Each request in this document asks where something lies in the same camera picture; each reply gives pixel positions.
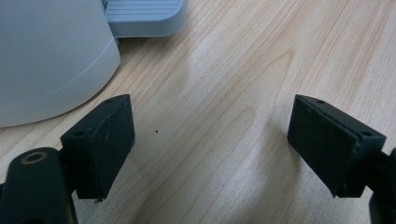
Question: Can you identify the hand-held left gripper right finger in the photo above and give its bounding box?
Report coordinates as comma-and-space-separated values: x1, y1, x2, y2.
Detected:
287, 93, 387, 199

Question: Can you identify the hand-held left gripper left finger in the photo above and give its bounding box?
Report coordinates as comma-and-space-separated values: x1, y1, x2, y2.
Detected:
60, 93, 136, 200

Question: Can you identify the white blue rice cooker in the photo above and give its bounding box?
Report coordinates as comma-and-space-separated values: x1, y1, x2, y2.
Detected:
0, 0, 188, 129

